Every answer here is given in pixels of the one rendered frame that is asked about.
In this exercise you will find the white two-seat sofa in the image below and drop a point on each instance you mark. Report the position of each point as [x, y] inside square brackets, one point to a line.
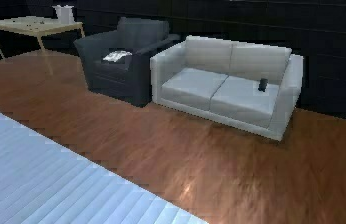
[194, 88]

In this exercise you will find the white newspaper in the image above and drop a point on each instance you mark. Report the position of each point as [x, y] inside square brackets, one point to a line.
[116, 55]

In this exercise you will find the dark grey armchair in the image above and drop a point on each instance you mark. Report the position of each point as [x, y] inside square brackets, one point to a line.
[141, 36]

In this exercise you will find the black remote control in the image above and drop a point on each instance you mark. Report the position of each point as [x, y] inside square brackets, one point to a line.
[263, 84]

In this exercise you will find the white box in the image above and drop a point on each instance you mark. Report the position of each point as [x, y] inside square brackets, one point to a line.
[64, 14]

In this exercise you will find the pale wooden table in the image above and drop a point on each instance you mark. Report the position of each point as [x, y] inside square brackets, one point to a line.
[27, 26]

